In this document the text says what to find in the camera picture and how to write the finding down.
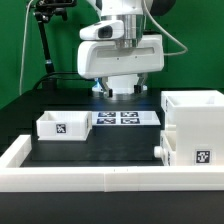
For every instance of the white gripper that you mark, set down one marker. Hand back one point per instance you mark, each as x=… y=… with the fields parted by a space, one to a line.
x=97 y=59

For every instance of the white drawer tray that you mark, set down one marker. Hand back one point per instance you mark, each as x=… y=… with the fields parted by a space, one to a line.
x=64 y=125
x=166 y=151

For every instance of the white front drawer tray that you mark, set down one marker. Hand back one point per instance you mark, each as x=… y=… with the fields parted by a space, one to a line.
x=166 y=151

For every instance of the white drawer cabinet box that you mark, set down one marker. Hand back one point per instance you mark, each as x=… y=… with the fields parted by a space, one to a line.
x=197 y=117

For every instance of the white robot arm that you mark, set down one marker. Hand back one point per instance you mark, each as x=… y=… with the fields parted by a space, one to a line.
x=122 y=21

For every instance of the white marker tag plate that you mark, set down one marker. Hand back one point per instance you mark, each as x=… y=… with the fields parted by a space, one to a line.
x=125 y=118

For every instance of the black camera stand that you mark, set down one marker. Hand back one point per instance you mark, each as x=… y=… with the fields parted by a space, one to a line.
x=44 y=11

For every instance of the white U-shaped border frame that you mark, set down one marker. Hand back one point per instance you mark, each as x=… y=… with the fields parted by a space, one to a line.
x=15 y=178

